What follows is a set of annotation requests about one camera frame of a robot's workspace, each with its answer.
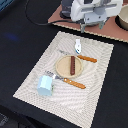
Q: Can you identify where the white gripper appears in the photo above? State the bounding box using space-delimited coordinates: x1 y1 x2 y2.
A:
70 0 123 33

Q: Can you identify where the brown grilled sausage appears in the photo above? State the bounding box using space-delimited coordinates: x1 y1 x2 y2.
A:
70 56 75 75

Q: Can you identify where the large grey pot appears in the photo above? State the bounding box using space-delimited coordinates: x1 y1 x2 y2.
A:
60 0 73 18

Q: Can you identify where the beige bowl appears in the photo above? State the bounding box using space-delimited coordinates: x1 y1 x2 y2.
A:
119 6 128 30

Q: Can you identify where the round wooden plate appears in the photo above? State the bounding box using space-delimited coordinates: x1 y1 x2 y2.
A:
55 55 83 78

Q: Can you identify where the beige woven placemat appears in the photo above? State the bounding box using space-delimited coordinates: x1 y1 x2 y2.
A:
14 32 113 128

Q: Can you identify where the wooden handled knife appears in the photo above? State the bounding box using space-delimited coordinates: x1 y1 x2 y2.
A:
58 50 97 63

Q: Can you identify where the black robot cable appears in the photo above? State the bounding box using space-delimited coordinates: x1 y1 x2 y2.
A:
24 0 73 27

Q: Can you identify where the wooden handled fork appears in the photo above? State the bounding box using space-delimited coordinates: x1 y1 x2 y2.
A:
45 71 86 89

